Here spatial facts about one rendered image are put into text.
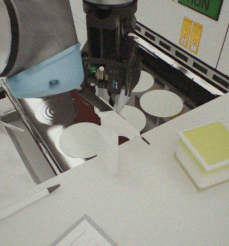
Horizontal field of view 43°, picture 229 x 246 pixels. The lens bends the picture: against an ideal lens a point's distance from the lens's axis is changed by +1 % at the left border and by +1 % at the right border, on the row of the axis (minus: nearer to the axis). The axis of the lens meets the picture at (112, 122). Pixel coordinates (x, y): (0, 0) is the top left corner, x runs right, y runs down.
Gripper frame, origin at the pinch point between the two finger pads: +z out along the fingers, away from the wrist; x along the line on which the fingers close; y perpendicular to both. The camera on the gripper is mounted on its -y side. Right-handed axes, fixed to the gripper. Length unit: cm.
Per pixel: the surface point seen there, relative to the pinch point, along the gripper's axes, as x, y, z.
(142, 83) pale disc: 3.2, -21.0, 9.3
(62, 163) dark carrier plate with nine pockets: -8.2, 7.7, 9.3
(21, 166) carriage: -16.6, 8.4, 11.3
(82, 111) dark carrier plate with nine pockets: -8.9, -7.6, 9.3
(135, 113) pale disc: 3.3, -9.3, 9.3
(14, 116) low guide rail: -27.8, -9.1, 15.8
